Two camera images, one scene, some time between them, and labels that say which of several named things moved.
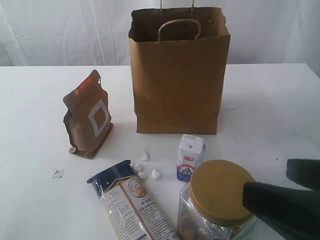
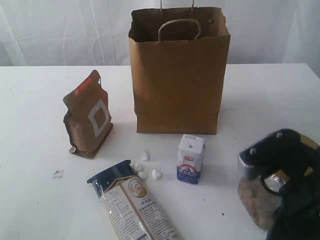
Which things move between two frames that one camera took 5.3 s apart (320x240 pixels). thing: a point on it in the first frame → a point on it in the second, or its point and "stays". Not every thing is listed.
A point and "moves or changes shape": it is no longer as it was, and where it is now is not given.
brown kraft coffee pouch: [88, 117] stays
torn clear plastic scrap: [58, 174] stays
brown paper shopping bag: [178, 58] stays
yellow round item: [211, 206] moves or changes shape
